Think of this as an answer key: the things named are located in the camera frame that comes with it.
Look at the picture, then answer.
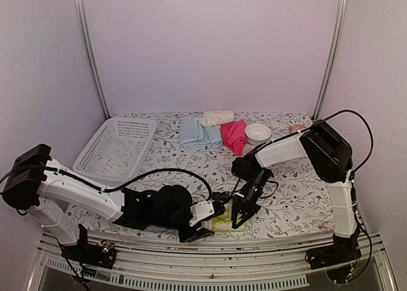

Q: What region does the aluminium front rail base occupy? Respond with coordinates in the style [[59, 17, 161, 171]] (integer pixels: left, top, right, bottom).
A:
[[27, 230, 398, 291]]

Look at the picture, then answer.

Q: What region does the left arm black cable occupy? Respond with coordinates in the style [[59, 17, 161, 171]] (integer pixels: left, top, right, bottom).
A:
[[0, 166, 213, 206]]

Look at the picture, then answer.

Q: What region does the floral patterned table mat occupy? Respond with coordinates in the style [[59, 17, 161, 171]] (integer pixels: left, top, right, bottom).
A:
[[65, 111, 360, 241]]

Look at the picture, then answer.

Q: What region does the green crocodile pattern towel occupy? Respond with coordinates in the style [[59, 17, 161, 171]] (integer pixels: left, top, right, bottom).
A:
[[209, 202, 247, 233]]

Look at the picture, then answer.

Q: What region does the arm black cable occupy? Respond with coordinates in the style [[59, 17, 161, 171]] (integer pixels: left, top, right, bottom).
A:
[[0, 166, 213, 206], [228, 109, 375, 200]]

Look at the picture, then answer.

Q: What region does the aluminium frame post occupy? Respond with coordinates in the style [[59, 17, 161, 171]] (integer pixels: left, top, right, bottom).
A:
[[312, 0, 348, 120], [74, 0, 111, 119]]

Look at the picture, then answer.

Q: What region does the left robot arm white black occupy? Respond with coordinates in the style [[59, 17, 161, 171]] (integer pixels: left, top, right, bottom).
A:
[[1, 144, 216, 269]]

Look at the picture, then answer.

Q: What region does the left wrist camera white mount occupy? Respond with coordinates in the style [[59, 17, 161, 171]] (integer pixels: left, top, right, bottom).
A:
[[189, 201, 225, 227]]

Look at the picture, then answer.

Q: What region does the red white patterned ball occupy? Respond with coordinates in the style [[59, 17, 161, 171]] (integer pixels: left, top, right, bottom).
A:
[[289, 124, 307, 134]]

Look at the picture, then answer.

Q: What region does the right aluminium frame post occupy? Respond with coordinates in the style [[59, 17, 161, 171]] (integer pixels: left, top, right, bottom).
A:
[[312, 0, 348, 120]]

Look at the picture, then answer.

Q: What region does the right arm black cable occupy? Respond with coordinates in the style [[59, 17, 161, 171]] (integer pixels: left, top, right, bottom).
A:
[[228, 109, 375, 200]]

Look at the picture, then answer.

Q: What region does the left aluminium frame post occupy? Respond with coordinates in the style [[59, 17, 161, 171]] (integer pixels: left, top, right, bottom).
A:
[[74, 0, 111, 119]]

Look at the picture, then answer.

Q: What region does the light blue towel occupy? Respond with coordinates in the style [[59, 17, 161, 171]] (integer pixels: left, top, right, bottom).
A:
[[179, 117, 222, 146]]

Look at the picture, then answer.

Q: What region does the pink towel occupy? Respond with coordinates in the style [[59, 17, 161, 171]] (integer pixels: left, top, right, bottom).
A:
[[220, 120, 248, 156]]

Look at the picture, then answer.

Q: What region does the cream rolled towel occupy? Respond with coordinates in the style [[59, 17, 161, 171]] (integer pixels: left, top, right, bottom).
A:
[[198, 111, 234, 128]]

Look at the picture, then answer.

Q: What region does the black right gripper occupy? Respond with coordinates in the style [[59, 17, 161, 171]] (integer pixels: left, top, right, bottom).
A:
[[232, 170, 269, 230]]

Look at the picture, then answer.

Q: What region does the white ceramic bowl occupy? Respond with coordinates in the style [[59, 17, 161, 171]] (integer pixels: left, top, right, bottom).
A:
[[245, 123, 272, 146]]

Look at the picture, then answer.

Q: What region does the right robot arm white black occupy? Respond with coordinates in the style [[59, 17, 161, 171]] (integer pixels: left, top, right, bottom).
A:
[[231, 121, 361, 269]]

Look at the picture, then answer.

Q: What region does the white plastic basket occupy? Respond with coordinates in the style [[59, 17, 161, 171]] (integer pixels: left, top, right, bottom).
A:
[[72, 118, 157, 184]]

